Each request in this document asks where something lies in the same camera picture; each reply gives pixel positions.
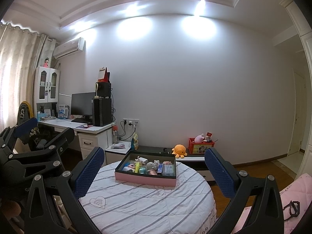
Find beige curtain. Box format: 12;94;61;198
0;21;55;132

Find red cardboard box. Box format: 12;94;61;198
97;66;110;83

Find black computer monitor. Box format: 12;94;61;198
71;92;96;118

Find black glasses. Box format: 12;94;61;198
282;199;302;222

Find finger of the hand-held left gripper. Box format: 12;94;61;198
0;118;39;162
12;127;75;176

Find grey elephant toy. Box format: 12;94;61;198
146;160;160;174

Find blue white carton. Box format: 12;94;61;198
58;105;69;119

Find person's left forearm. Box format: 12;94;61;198
0;199;21;219

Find white door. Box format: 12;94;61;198
288;71;307;156

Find pink quilt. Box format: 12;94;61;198
230;172;312;234

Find red storage bin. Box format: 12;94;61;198
188;138;215;155

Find striped white quilt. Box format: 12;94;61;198
79;161;217;234

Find white glass-door cabinet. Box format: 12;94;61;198
34;66;61;121

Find white air conditioner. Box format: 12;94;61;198
53;37;86;59

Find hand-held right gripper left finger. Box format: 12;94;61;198
24;146;105;234

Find white wall socket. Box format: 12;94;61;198
122;118;139;127

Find white desk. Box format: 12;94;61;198
38;116;116;162

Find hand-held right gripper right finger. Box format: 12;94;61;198
204;147;285;234

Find black speaker box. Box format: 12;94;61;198
95;82;112;99

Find white door frame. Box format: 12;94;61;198
280;0;312;184

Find pink storage box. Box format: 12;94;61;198
114;150;177;187

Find black office chair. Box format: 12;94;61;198
17;101;50;152

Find white nightstand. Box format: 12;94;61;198
105;140;137;167

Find orange octopus plush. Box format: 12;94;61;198
172;144;188;159

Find black computer tower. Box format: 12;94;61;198
92;98;113;127

